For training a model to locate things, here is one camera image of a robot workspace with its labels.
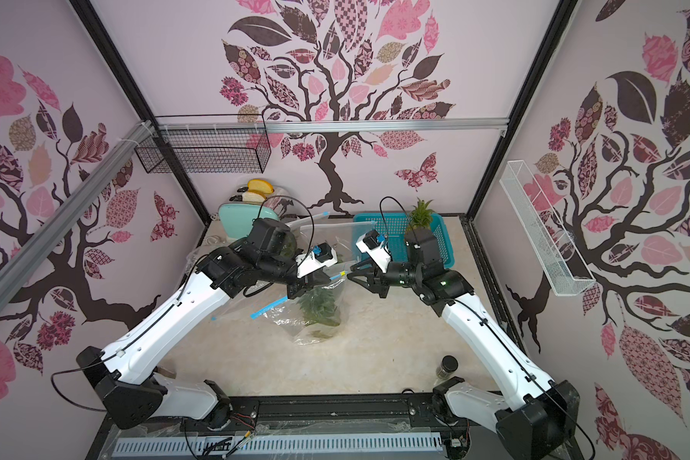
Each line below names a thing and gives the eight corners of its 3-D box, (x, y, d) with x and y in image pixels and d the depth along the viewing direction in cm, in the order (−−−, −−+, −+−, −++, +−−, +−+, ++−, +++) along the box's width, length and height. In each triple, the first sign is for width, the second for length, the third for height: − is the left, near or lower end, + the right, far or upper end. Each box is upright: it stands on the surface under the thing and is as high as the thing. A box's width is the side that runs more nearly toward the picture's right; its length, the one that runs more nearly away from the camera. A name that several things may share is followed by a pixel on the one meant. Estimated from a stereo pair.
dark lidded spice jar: (435, 381, 81) (444, 370, 73) (433, 366, 84) (441, 355, 76) (449, 381, 81) (460, 370, 73) (446, 366, 84) (456, 355, 75)
